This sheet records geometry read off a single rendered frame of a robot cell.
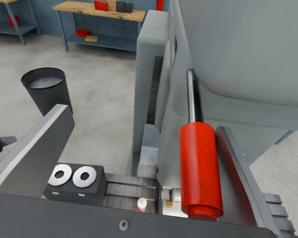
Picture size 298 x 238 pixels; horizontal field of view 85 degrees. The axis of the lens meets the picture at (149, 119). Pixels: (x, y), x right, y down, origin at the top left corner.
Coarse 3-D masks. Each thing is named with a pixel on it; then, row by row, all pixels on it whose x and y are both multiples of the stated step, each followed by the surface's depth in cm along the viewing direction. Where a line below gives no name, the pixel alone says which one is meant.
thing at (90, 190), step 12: (60, 168) 67; (72, 168) 69; (84, 168) 68; (96, 168) 70; (60, 180) 63; (72, 180) 65; (84, 180) 64; (96, 180) 66; (48, 192) 63; (60, 192) 63; (72, 192) 62; (84, 192) 62; (96, 192) 63; (96, 204) 72
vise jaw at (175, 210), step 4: (164, 204) 69; (176, 204) 70; (180, 204) 70; (164, 208) 68; (168, 208) 68; (172, 208) 69; (176, 208) 69; (180, 208) 69; (164, 212) 67; (168, 212) 67; (172, 212) 67; (176, 212) 68; (180, 212) 68; (180, 216) 67; (184, 216) 67
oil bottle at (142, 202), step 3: (141, 198) 73; (144, 198) 73; (138, 201) 72; (141, 201) 70; (144, 201) 71; (138, 204) 71; (141, 204) 70; (144, 204) 71; (138, 207) 72; (141, 207) 70; (144, 207) 71; (138, 210) 75; (141, 210) 73; (144, 210) 76
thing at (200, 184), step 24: (192, 72) 16; (192, 96) 13; (192, 120) 11; (192, 144) 9; (192, 168) 8; (216, 168) 8; (192, 192) 8; (216, 192) 8; (192, 216) 7; (216, 216) 7
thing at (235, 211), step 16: (224, 128) 10; (224, 144) 10; (224, 160) 9; (240, 160) 8; (224, 176) 9; (240, 176) 8; (224, 192) 9; (240, 192) 7; (256, 192) 7; (224, 208) 9; (240, 208) 7; (256, 208) 7; (240, 224) 7; (256, 224) 6; (272, 224) 6
